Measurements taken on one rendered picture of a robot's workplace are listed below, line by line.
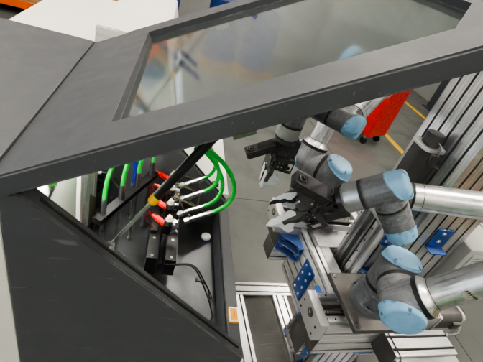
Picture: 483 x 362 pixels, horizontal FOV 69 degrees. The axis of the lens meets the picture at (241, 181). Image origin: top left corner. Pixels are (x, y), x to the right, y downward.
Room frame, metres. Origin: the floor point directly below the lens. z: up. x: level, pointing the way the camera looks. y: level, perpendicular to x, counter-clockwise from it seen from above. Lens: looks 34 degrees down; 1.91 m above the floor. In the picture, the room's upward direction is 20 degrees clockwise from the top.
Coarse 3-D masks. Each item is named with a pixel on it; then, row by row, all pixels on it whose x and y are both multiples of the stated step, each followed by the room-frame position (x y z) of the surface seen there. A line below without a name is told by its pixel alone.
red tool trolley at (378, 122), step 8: (392, 96) 4.69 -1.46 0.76; (400, 96) 4.83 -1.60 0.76; (384, 104) 4.67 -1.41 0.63; (392, 104) 4.77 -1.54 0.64; (400, 104) 4.92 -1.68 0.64; (376, 112) 4.70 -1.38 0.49; (384, 112) 4.69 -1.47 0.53; (392, 112) 4.86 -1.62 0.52; (368, 120) 4.73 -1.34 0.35; (376, 120) 4.67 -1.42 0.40; (384, 120) 4.78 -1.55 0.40; (392, 120) 4.95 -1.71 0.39; (368, 128) 4.69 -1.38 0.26; (376, 128) 4.71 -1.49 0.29; (384, 128) 4.87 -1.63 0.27; (368, 136) 4.66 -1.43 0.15; (376, 136) 4.98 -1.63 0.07
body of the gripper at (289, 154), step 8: (280, 144) 1.01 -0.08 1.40; (288, 144) 1.00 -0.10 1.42; (296, 144) 1.03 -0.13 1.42; (272, 152) 1.01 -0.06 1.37; (280, 152) 1.01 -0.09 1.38; (288, 152) 1.02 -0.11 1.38; (296, 152) 1.03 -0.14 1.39; (272, 160) 0.99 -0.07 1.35; (280, 160) 1.00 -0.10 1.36; (288, 160) 1.01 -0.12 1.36; (280, 168) 1.01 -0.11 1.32; (288, 168) 1.02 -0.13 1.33
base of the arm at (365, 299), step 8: (360, 280) 0.88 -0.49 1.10; (368, 280) 0.85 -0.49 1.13; (352, 288) 0.87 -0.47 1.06; (360, 288) 0.85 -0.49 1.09; (368, 288) 0.84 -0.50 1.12; (352, 296) 0.84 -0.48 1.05; (360, 296) 0.83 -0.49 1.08; (368, 296) 0.82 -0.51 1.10; (376, 296) 0.81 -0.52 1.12; (360, 304) 0.81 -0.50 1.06; (368, 304) 0.81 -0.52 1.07; (376, 304) 0.80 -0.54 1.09; (368, 312) 0.79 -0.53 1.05; (376, 312) 0.79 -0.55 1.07
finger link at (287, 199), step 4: (288, 192) 0.81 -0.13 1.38; (292, 192) 0.80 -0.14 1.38; (296, 192) 0.80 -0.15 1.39; (280, 196) 0.81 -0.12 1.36; (284, 196) 0.80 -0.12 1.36; (288, 196) 0.80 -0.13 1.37; (292, 196) 0.79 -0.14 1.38; (296, 196) 0.79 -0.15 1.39; (272, 200) 0.80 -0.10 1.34; (276, 200) 0.80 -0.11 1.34; (280, 200) 0.80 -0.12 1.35; (284, 200) 0.80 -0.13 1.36; (288, 200) 0.78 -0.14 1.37; (292, 200) 0.78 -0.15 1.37; (296, 200) 0.79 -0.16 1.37; (284, 204) 0.82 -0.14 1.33; (288, 204) 0.81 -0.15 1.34; (292, 204) 0.81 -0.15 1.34; (296, 204) 0.80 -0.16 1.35; (292, 208) 0.82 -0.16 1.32
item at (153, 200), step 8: (208, 144) 0.51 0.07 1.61; (192, 152) 0.51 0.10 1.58; (200, 152) 0.51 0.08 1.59; (192, 160) 0.50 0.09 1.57; (184, 168) 0.50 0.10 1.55; (176, 176) 0.50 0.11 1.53; (168, 184) 0.50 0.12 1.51; (160, 192) 0.50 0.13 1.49; (152, 200) 0.49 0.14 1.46; (144, 208) 0.50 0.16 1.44; (136, 216) 0.50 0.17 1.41; (128, 224) 0.49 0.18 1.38; (120, 232) 0.49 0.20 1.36; (112, 240) 0.49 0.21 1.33; (112, 248) 0.48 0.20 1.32
